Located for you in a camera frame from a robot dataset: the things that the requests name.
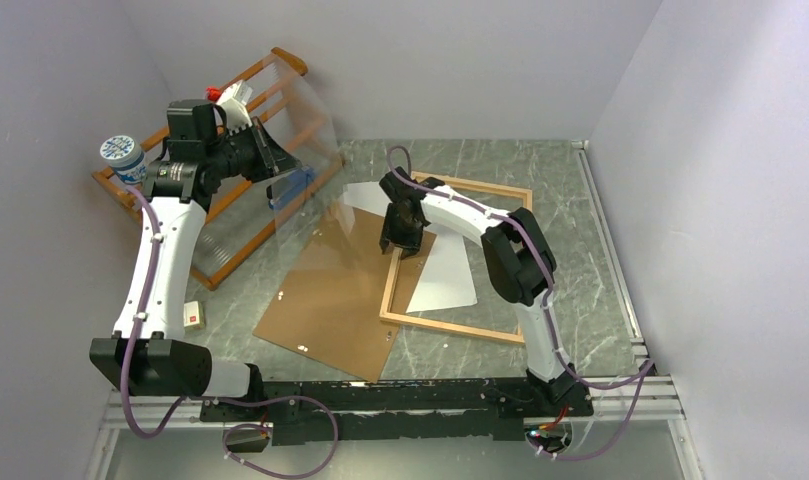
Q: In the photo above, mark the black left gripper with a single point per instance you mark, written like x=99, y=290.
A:
x=281, y=159

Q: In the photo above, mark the clear acrylic sheet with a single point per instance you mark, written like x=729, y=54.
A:
x=248, y=214

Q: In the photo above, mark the black base bar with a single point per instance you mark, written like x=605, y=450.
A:
x=312, y=411

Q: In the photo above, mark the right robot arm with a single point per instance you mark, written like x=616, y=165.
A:
x=520, y=266

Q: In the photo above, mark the blue stapler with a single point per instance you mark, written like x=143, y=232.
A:
x=280, y=194

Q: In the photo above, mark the orange wooden rack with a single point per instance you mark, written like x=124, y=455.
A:
x=240, y=162

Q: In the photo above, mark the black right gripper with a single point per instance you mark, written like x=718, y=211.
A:
x=410, y=244

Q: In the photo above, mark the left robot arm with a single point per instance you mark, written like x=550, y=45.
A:
x=146, y=354

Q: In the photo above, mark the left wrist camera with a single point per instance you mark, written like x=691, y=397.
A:
x=234, y=101

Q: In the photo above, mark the white photo paper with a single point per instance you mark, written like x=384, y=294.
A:
x=446, y=280

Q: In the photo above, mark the blue white jar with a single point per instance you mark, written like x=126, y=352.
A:
x=125, y=157

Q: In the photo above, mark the light wooden picture frame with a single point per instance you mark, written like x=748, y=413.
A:
x=386, y=315

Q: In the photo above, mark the brown backing board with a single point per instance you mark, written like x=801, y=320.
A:
x=328, y=306

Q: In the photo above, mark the small white red box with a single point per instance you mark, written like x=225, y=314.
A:
x=193, y=316

